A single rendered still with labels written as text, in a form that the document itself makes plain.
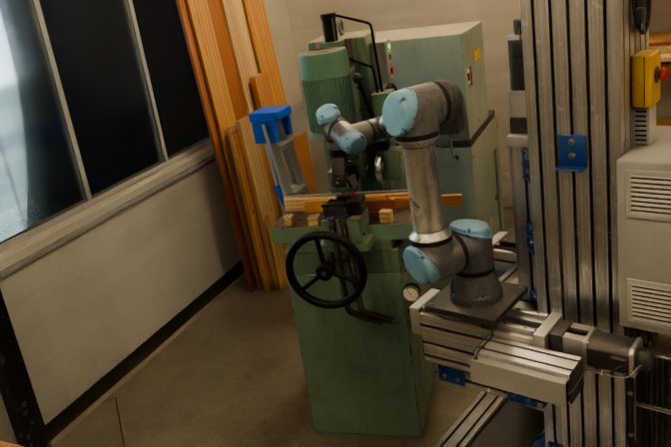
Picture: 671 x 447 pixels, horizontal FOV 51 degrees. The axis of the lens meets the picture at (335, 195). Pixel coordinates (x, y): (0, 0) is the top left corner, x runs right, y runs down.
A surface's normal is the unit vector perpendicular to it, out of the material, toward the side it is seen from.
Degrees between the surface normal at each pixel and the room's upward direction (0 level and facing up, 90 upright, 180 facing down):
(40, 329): 90
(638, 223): 90
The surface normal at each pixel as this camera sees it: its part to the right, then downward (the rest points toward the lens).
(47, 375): 0.91, 0.00
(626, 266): -0.61, 0.33
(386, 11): -0.39, 0.34
